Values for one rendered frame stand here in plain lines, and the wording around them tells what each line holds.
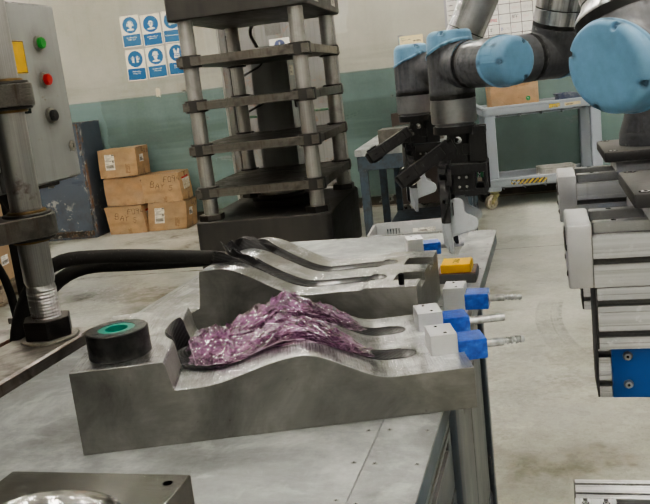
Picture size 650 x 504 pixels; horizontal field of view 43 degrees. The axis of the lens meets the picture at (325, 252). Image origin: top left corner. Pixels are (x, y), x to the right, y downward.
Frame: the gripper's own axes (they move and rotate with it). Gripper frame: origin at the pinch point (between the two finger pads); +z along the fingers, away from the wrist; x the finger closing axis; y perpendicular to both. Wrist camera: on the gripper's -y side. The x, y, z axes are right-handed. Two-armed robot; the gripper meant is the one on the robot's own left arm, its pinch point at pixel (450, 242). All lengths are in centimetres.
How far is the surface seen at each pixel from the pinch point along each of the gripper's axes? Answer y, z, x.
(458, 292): 1.1, 8.3, -2.5
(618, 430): 34, 94, 126
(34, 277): -80, 2, -5
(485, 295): 5.6, 9.1, -2.2
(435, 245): -9.0, 10.3, 43.0
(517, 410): 1, 95, 142
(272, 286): -28.5, 3.3, -13.2
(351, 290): -14.9, 4.3, -13.3
